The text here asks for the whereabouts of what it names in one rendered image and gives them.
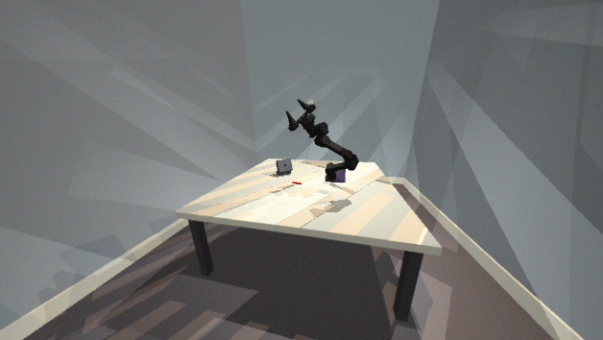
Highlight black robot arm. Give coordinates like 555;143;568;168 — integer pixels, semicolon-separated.
302;113;359;180

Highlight grey sloped panel with hole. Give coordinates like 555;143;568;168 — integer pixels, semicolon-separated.
276;158;293;176

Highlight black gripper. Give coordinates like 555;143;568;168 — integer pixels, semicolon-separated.
286;99;316;131

